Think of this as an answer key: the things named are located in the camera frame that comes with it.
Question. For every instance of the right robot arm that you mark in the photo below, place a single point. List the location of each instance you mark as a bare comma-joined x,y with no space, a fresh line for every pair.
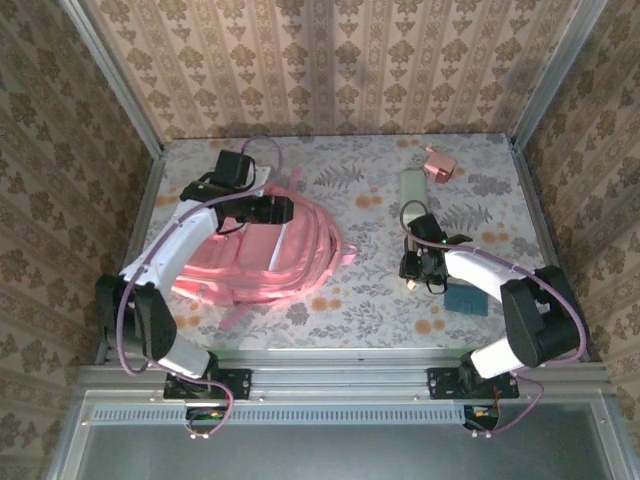
475,270

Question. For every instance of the black controller board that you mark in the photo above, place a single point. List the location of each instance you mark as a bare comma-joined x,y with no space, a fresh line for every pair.
205,415
482,415

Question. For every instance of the small pink box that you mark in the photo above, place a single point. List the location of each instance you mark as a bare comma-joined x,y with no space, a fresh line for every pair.
440,167

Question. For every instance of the pink student backpack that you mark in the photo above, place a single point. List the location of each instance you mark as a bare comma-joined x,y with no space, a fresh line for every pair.
280,260

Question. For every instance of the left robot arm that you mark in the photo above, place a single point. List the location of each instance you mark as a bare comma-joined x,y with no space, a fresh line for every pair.
170,245

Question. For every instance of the grey metal panel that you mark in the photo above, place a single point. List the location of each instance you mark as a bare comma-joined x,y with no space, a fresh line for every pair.
325,455

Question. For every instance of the aluminium corner post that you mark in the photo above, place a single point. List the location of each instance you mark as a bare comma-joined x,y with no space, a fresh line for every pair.
129,100
552,75

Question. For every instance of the black wooden board eraser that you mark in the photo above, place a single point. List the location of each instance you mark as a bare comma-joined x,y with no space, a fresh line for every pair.
412,285

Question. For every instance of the aluminium side rail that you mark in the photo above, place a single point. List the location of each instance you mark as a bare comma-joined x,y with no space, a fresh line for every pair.
536,200
150,187

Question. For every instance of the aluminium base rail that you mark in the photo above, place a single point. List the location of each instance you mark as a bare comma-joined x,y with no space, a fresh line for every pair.
340,380

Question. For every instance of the pale green pencil case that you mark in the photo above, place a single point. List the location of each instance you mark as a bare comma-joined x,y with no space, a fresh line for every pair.
414,192

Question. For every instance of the small teal pad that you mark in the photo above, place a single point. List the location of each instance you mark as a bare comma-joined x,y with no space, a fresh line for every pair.
467,302

